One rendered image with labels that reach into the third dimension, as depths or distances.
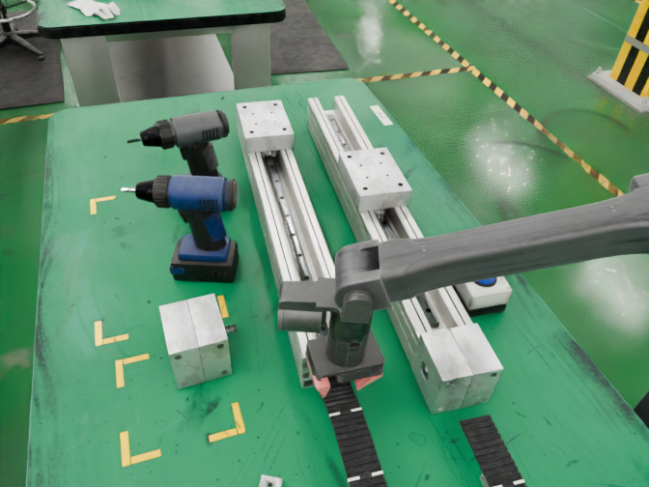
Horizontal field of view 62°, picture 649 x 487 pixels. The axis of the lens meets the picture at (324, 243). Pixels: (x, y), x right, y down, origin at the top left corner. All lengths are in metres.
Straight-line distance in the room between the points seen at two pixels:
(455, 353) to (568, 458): 0.23
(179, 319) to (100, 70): 1.65
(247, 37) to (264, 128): 1.18
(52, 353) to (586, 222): 0.84
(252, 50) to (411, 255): 1.88
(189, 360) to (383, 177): 0.54
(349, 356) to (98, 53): 1.85
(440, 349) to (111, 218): 0.75
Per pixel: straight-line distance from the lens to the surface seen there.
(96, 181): 1.38
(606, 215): 0.66
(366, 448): 0.83
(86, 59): 2.40
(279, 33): 4.19
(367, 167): 1.15
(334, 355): 0.77
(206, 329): 0.88
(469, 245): 0.64
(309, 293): 0.70
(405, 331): 0.95
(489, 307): 1.06
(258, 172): 1.19
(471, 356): 0.88
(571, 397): 1.02
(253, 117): 1.31
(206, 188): 0.94
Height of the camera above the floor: 1.55
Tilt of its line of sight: 43 degrees down
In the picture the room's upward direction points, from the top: 4 degrees clockwise
